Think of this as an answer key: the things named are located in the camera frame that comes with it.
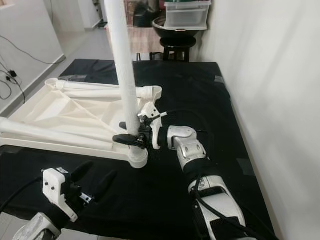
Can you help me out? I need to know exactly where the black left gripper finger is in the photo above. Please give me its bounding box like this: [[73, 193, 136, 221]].
[[70, 160, 95, 183], [92, 170, 118, 198]]

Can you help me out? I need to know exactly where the black wall cable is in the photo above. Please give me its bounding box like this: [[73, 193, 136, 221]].
[[0, 35, 66, 101]]

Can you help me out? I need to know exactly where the clear plastic tape strip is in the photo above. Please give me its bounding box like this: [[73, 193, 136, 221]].
[[64, 74, 88, 82]]

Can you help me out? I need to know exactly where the clear plastic storage box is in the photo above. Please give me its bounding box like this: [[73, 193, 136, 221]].
[[164, 0, 212, 30]]

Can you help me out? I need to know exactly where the white plastic children tabletop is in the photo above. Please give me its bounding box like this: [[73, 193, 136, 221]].
[[0, 77, 163, 169]]

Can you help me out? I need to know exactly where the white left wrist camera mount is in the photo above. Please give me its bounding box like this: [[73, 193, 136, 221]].
[[42, 167, 79, 223]]

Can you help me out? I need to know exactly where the pink cloth covered table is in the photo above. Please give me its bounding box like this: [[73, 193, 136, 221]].
[[105, 25, 163, 56]]

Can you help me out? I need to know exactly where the red printed box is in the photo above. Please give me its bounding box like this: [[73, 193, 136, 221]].
[[123, 0, 140, 27]]

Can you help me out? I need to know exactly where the white small fridge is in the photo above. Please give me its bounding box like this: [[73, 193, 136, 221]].
[[78, 0, 105, 29]]

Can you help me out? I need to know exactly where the black round stool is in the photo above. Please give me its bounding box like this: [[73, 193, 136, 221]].
[[161, 36, 197, 63]]

